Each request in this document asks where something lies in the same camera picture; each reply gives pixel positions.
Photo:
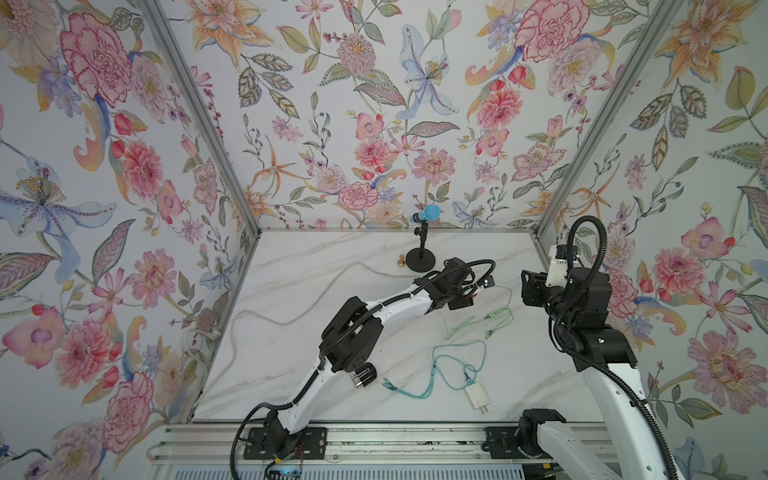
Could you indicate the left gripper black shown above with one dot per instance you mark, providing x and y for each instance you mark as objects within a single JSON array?
[{"x": 460, "y": 302}]

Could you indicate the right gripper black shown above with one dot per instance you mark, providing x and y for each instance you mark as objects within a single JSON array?
[{"x": 532, "y": 292}]

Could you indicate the white wall plug adapter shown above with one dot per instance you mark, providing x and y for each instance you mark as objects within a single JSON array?
[{"x": 477, "y": 397}]

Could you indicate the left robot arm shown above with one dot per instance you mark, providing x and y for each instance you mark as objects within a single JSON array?
[{"x": 349, "y": 339}]

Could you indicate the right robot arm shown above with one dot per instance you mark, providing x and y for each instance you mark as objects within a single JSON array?
[{"x": 608, "y": 366}]

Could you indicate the black microphone stand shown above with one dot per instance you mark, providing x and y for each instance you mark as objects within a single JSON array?
[{"x": 421, "y": 259}]

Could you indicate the blue microphone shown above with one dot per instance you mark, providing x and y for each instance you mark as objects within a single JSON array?
[{"x": 430, "y": 213}]

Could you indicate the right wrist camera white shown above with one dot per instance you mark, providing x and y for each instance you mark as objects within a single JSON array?
[{"x": 557, "y": 272}]

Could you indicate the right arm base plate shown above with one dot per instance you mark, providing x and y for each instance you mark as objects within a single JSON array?
[{"x": 510, "y": 443}]

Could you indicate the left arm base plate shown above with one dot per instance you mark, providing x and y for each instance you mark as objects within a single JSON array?
[{"x": 309, "y": 444}]

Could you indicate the aluminium frame rail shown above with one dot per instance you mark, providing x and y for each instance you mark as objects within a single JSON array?
[{"x": 348, "y": 443}]

